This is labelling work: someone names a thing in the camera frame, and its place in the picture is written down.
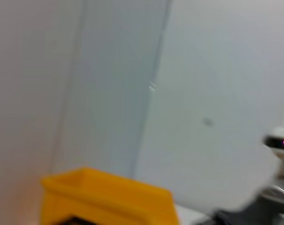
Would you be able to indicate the yellow plastic bin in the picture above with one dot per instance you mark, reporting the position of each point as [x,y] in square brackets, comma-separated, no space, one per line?
[109,199]

